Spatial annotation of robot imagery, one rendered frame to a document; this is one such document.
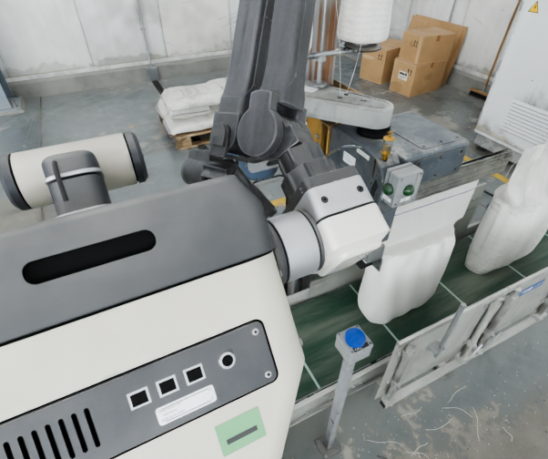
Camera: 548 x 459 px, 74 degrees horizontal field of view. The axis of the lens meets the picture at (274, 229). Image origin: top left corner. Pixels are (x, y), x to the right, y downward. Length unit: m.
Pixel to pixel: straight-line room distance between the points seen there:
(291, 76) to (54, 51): 5.38
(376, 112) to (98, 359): 0.83
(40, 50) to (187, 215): 5.54
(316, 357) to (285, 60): 1.28
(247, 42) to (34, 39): 5.28
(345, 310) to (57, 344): 1.51
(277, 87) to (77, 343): 0.42
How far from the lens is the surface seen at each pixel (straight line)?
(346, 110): 1.02
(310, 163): 0.52
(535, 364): 2.47
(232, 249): 0.40
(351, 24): 1.12
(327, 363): 1.63
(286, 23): 0.62
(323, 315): 1.76
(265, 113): 0.56
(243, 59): 0.65
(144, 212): 0.39
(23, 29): 5.84
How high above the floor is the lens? 1.78
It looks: 40 degrees down
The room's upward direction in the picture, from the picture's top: straight up
